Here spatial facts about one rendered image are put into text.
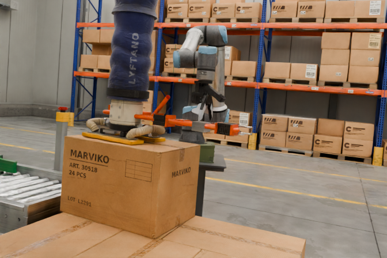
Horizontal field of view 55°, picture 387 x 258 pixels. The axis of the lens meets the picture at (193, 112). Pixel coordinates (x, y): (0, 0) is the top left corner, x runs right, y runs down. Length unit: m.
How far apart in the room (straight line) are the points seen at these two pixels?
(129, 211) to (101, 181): 0.21
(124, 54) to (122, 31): 0.12
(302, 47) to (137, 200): 8.84
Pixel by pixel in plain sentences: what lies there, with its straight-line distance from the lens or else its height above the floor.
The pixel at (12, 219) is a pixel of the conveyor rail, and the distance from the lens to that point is 2.13.
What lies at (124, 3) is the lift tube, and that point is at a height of 1.64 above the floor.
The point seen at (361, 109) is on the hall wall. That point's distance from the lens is 10.12.
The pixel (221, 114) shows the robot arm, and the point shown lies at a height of 1.08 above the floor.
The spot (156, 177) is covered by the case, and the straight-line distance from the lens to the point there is 1.71.
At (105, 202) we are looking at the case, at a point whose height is 0.65.
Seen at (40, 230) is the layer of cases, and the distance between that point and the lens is 1.89.
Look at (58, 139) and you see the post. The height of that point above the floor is 0.79.
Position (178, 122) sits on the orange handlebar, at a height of 1.07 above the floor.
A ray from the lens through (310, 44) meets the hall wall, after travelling 10.27.
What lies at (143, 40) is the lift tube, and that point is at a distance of 1.94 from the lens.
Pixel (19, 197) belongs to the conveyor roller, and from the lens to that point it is 2.42.
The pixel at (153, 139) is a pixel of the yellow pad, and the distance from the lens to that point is 1.97.
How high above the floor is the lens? 1.21
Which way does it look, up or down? 3 degrees down
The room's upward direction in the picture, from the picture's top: 4 degrees clockwise
